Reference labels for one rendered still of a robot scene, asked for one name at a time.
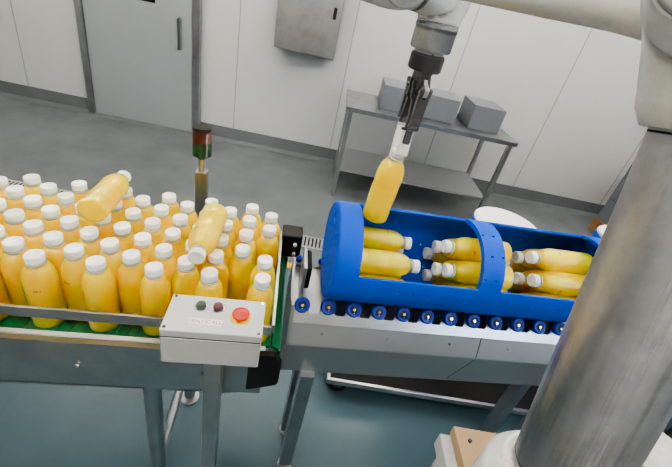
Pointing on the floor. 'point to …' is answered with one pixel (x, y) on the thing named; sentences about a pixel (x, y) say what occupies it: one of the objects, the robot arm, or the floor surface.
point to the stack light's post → (201, 190)
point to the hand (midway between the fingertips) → (401, 140)
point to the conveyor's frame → (123, 372)
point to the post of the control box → (212, 389)
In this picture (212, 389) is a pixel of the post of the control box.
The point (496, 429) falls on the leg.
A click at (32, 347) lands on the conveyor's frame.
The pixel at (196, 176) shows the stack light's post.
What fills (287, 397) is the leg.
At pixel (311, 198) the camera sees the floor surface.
